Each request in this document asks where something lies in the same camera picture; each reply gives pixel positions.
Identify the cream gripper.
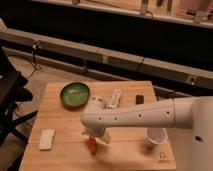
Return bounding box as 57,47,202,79
82,128,111,144

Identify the red pepper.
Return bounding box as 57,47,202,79
88,136,97,155

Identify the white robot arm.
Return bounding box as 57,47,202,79
81,96,213,171

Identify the white tube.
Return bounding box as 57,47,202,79
109,89,122,108

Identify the green bowl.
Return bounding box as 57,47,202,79
60,82,90,108

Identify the black rectangular block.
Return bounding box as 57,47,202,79
135,95,144,104

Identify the white sponge block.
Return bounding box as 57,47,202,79
39,129,55,151

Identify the black chair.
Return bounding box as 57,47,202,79
0,46,37,146

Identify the black cable on floor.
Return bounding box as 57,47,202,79
30,40,42,72

